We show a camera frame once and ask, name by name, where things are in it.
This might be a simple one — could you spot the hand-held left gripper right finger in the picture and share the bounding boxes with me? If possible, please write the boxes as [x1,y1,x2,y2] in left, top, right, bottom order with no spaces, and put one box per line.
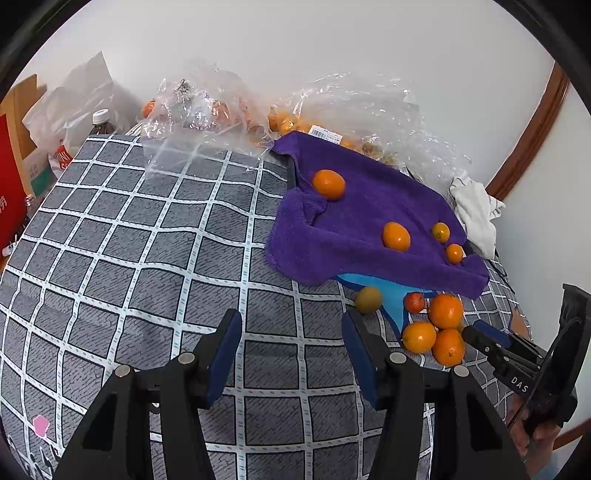
[342,310,532,480]

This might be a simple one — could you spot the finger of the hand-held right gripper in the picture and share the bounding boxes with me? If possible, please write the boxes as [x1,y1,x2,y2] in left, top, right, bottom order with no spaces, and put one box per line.
[472,320,546,358]
[462,326,513,370]

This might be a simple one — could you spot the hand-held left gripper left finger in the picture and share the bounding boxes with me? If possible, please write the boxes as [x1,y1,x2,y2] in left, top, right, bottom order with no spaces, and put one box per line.
[53,308,243,480]

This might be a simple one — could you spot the yellow-green round fruit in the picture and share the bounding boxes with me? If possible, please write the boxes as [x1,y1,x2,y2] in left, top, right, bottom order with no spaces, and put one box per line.
[355,286,383,315]

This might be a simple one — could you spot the purple towel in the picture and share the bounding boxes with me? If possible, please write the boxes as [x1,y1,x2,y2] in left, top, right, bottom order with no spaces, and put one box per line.
[264,130,491,301]

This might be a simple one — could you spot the person's right hand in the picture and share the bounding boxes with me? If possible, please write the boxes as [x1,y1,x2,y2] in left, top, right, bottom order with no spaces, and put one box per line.
[505,394,575,472]

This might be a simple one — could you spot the grey checked bedsheet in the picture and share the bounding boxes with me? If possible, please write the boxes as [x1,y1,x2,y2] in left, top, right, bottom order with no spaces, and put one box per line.
[0,134,532,480]

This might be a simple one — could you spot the crumpled white cloth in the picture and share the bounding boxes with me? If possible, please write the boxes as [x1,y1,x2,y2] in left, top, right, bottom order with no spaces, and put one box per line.
[448,178,506,259]

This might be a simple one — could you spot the clear bag of brown longans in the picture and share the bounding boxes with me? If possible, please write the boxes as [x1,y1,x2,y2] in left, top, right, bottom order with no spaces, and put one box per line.
[342,134,402,167]

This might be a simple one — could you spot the flat clear zip bag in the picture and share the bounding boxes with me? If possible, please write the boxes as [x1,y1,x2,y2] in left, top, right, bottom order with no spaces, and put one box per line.
[141,134,278,178]

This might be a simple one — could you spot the clear bag of oranges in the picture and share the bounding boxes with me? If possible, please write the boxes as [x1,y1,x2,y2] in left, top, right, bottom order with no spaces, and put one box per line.
[268,104,345,144]

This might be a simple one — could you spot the large crumpled clear plastic bag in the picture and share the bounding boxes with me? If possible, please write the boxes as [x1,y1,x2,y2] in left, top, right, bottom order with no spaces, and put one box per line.
[277,71,472,195]

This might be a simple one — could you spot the small crumpled clear plastic bag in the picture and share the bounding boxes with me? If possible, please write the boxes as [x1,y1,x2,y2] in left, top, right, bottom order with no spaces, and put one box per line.
[141,58,273,139]

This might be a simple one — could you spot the white and green box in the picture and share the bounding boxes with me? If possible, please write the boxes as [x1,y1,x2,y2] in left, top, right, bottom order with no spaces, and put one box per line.
[21,148,58,195]

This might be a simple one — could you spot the dark bottle with white cap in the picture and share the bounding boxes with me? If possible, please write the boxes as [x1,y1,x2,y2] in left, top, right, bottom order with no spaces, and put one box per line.
[88,109,116,137]

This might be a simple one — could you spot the red paper bag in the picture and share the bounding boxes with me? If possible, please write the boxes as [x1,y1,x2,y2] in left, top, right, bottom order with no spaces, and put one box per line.
[0,113,29,252]

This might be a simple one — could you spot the white plastic bag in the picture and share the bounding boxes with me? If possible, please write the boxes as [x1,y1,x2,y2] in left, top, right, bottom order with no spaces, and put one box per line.
[23,51,134,144]

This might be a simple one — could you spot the black cable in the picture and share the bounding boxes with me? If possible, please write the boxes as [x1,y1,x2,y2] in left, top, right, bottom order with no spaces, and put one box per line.
[492,251,514,291]

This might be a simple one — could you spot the brown wooden door frame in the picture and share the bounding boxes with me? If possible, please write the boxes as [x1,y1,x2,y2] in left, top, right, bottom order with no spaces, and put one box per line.
[485,62,571,201]

